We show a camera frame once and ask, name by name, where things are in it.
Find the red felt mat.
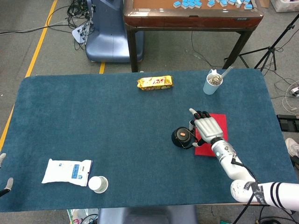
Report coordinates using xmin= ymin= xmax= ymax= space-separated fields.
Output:
xmin=194 ymin=113 xmax=228 ymax=157

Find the blue-grey robot torso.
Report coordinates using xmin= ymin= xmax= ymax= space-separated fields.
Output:
xmin=97 ymin=206 xmax=198 ymax=224

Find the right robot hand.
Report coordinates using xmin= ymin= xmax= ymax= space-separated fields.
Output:
xmin=189 ymin=108 xmax=228 ymax=147

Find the brown mahjong table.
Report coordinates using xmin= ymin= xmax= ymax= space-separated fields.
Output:
xmin=123 ymin=0 xmax=264 ymax=72

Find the black tripod stand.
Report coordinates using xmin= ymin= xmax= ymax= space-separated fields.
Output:
xmin=224 ymin=13 xmax=299 ymax=73

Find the clear plastic bag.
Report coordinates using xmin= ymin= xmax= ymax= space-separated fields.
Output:
xmin=66 ymin=208 xmax=100 ymax=224

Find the white flower paper cup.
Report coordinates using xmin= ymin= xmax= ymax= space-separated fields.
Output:
xmin=88 ymin=175 xmax=109 ymax=194

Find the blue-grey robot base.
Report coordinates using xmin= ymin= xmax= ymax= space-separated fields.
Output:
xmin=85 ymin=0 xmax=145 ymax=63

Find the white shoe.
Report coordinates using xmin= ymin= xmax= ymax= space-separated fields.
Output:
xmin=285 ymin=137 xmax=299 ymax=157

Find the grey braided cup filling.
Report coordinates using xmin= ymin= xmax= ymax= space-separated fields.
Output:
xmin=208 ymin=74 xmax=222 ymax=85

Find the black foot pedal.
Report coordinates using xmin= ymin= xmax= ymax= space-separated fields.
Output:
xmin=277 ymin=114 xmax=299 ymax=133

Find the black teapot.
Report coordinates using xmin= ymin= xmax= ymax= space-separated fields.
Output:
xmin=171 ymin=126 xmax=199 ymax=150

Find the blue felt tablecloth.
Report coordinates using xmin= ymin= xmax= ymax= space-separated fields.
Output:
xmin=0 ymin=68 xmax=299 ymax=212

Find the black teapot lid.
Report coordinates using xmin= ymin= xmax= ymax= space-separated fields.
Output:
xmin=175 ymin=127 xmax=192 ymax=143

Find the yellow biscuit packet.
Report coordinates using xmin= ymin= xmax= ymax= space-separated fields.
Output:
xmin=136 ymin=75 xmax=175 ymax=91

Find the light blue cup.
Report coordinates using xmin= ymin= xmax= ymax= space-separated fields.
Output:
xmin=202 ymin=69 xmax=224 ymax=95

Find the white wet wipes pack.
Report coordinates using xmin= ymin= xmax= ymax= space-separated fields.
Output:
xmin=41 ymin=158 xmax=93 ymax=187

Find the clear plastic stick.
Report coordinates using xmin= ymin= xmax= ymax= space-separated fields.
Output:
xmin=219 ymin=66 xmax=234 ymax=77

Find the black floor cable bundle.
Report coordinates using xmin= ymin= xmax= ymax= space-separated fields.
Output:
xmin=66 ymin=0 xmax=96 ymax=51

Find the white power strip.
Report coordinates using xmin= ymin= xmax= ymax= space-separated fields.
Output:
xmin=71 ymin=22 xmax=91 ymax=44

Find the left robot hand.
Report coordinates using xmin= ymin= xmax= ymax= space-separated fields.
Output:
xmin=0 ymin=153 xmax=14 ymax=198

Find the white crate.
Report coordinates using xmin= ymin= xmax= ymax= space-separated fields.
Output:
xmin=273 ymin=0 xmax=299 ymax=13

